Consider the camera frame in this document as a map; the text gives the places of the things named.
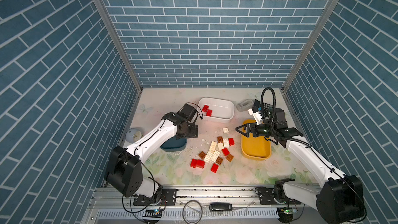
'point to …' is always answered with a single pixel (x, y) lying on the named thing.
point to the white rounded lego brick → (226, 142)
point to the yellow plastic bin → (255, 148)
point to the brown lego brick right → (229, 157)
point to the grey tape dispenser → (244, 105)
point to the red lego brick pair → (198, 163)
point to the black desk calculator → (259, 106)
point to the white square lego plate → (225, 130)
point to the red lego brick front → (214, 168)
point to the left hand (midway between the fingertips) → (192, 133)
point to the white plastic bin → (217, 110)
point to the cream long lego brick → (213, 146)
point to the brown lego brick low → (219, 160)
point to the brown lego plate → (202, 155)
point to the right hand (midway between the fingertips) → (240, 127)
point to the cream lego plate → (210, 156)
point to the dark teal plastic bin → (174, 144)
